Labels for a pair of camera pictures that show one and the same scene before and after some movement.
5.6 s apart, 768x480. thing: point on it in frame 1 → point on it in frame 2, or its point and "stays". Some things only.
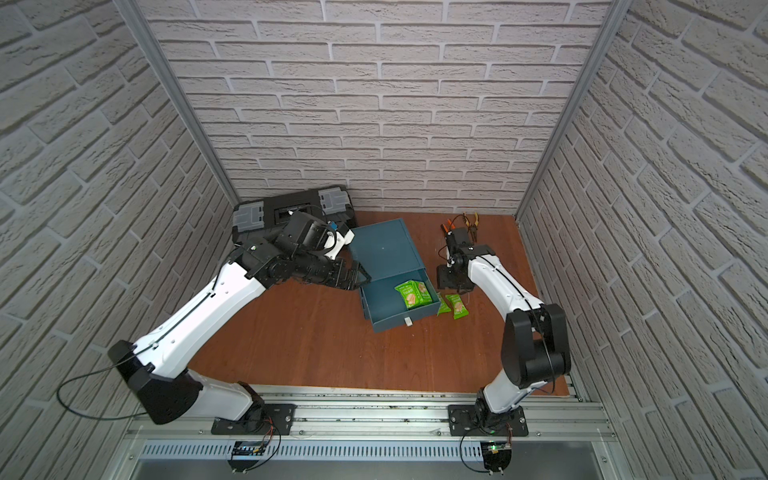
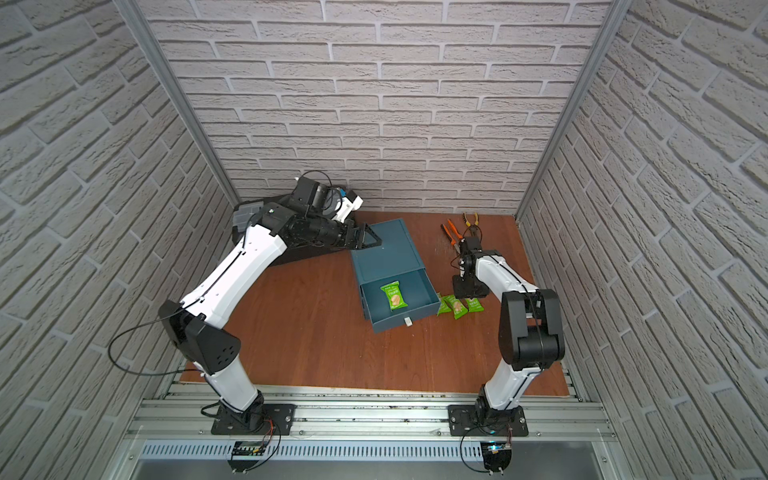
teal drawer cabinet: x=384 y=258 stays
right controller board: x=497 y=455 stays
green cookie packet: x=458 y=306 stays
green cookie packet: x=444 y=307 stays
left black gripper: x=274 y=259 → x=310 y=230
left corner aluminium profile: x=134 y=17 stays
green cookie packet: x=418 y=294 → x=474 y=305
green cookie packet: x=410 y=293 → x=395 y=295
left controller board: x=246 y=448 stays
